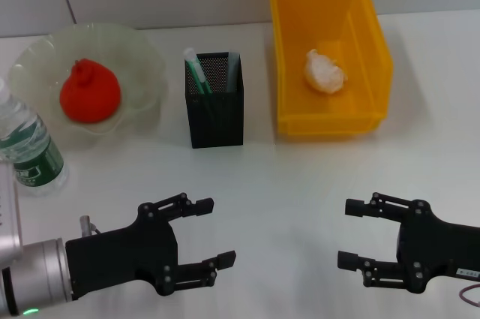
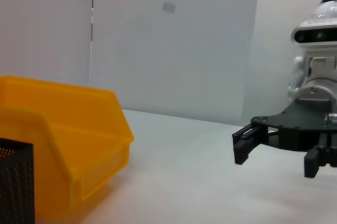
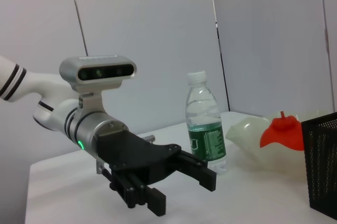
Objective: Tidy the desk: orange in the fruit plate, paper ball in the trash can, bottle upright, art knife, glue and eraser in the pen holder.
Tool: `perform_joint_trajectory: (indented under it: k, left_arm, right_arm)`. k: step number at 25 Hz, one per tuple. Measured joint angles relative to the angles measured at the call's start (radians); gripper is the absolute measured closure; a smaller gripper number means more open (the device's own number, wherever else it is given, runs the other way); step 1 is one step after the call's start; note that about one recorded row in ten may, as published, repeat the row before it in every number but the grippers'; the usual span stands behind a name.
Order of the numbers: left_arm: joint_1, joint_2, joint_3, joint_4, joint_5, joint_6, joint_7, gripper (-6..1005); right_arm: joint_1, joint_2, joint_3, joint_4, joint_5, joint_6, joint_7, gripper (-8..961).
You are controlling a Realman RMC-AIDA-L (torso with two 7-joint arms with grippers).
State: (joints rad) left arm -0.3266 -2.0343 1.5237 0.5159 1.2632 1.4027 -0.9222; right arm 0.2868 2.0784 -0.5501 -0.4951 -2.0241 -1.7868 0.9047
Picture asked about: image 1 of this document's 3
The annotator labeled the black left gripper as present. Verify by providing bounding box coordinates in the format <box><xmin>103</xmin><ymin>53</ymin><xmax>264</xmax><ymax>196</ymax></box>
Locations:
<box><xmin>64</xmin><ymin>192</ymin><xmax>238</xmax><ymax>299</ymax></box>

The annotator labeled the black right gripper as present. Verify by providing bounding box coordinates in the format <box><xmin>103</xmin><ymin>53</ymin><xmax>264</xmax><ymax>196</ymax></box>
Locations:
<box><xmin>336</xmin><ymin>191</ymin><xmax>480</xmax><ymax>294</ymax></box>

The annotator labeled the mint green utility knife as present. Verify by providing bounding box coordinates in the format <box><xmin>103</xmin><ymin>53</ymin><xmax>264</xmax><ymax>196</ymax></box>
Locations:
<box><xmin>182</xmin><ymin>47</ymin><xmax>214</xmax><ymax>95</ymax></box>

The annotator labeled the silver marker pen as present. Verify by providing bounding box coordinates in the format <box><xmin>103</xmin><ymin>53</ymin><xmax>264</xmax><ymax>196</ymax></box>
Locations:
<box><xmin>223</xmin><ymin>51</ymin><xmax>240</xmax><ymax>94</ymax></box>

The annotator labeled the white paper ball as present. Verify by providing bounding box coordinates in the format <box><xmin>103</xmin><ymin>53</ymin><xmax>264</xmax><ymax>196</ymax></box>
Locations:
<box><xmin>303</xmin><ymin>50</ymin><xmax>348</xmax><ymax>95</ymax></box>

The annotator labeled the red-orange knitted orange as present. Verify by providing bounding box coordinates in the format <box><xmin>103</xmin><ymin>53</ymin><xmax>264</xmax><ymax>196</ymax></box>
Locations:
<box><xmin>59</xmin><ymin>58</ymin><xmax>122</xmax><ymax>124</ymax></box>

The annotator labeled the clear water bottle green label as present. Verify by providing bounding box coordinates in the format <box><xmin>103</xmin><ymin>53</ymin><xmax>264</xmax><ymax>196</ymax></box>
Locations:
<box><xmin>0</xmin><ymin>77</ymin><xmax>71</xmax><ymax>197</ymax></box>

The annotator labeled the black mesh pen holder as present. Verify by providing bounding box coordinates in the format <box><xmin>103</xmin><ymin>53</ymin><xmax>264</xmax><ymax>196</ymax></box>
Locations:
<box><xmin>183</xmin><ymin>50</ymin><xmax>245</xmax><ymax>149</ymax></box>

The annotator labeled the pale green glass fruit plate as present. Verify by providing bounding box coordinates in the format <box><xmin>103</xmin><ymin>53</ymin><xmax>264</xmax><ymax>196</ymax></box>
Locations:
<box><xmin>7</xmin><ymin>22</ymin><xmax>168</xmax><ymax>147</ymax></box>

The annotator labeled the yellow plastic bin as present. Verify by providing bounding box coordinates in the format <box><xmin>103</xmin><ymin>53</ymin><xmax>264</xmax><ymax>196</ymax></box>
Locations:
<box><xmin>267</xmin><ymin>0</ymin><xmax>395</xmax><ymax>136</ymax></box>

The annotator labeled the right gripper cable with plug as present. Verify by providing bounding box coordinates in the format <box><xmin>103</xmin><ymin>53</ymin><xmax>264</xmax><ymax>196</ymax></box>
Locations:
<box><xmin>457</xmin><ymin>284</ymin><xmax>480</xmax><ymax>308</ymax></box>

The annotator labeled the gripper cable with plug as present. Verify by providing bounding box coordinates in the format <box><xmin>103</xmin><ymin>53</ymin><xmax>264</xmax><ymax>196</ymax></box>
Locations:
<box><xmin>457</xmin><ymin>284</ymin><xmax>480</xmax><ymax>308</ymax></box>
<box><xmin>78</xmin><ymin>215</ymin><xmax>103</xmax><ymax>238</ymax></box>

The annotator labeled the left gripper cable with plug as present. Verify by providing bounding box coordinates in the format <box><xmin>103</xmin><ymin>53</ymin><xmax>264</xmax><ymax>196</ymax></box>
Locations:
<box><xmin>78</xmin><ymin>215</ymin><xmax>103</xmax><ymax>238</ymax></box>

